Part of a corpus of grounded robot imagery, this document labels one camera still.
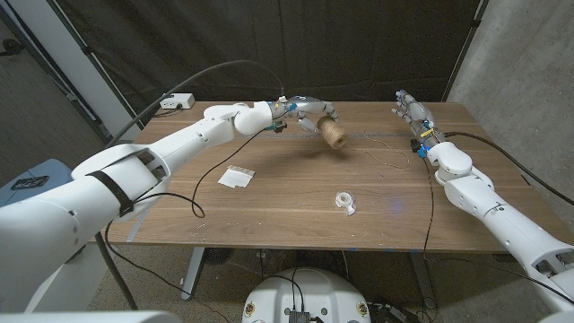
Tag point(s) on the clear tape dispenser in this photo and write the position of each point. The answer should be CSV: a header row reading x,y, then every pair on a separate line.
x,y
349,207

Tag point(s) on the white sticker sheet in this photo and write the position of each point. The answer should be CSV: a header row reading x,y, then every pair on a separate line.
x,y
235,178

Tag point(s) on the black backdrop stand pole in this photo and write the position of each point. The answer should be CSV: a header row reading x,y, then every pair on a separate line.
x,y
92,57
466,47

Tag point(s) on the white robot chest panel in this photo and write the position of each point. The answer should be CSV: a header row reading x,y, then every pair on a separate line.
x,y
89,317

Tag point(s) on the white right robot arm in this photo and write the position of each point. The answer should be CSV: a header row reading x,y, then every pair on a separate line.
x,y
493,211

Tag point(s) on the black floor fan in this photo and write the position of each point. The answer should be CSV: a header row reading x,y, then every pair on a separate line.
x,y
217,255

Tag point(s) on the metal table leg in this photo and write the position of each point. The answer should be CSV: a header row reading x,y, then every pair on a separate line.
x,y
423,282
193,273

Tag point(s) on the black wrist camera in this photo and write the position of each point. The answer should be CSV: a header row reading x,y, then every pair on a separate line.
x,y
417,147
278,127

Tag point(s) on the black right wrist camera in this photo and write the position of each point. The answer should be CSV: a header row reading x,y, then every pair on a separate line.
x,y
417,147

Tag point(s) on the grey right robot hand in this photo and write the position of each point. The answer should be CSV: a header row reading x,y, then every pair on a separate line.
x,y
419,119

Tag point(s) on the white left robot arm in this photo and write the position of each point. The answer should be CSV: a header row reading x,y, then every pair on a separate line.
x,y
54,224

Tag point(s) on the black patterned card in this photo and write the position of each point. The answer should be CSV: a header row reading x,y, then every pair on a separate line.
x,y
29,182

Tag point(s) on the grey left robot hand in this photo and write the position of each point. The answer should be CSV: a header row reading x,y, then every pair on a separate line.
x,y
307,106

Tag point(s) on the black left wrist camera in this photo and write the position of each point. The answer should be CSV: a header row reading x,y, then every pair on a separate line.
x,y
278,127

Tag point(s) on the white power outlet box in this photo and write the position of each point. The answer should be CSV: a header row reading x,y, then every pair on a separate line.
x,y
177,100

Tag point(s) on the blue plastic bin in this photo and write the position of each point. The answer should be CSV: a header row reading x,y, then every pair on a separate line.
x,y
49,169

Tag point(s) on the grey power strip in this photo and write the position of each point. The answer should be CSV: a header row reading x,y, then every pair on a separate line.
x,y
390,312

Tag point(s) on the dark grey cloth mat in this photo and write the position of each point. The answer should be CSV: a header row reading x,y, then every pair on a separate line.
x,y
359,45

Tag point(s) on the jute twine strand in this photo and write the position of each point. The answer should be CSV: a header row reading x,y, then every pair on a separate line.
x,y
396,168

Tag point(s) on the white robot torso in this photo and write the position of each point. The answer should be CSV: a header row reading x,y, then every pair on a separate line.
x,y
309,291

